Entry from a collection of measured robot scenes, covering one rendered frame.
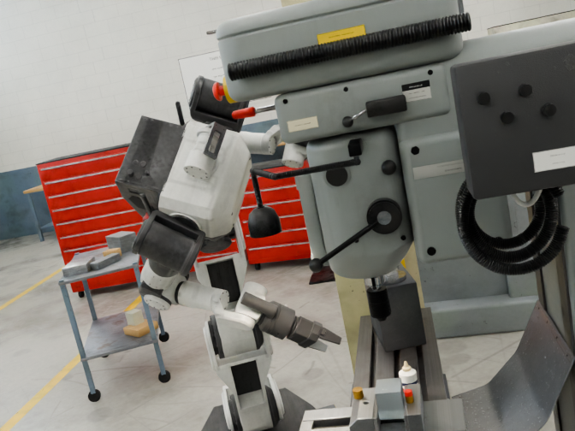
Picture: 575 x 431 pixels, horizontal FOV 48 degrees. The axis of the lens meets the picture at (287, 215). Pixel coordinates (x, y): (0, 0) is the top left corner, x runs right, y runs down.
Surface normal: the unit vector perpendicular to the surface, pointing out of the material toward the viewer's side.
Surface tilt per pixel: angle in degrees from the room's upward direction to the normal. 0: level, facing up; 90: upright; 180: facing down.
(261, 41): 90
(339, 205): 90
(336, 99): 90
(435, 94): 90
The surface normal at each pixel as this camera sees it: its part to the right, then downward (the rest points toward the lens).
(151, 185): 0.04, -0.37
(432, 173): -0.15, 0.23
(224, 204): 0.71, -0.09
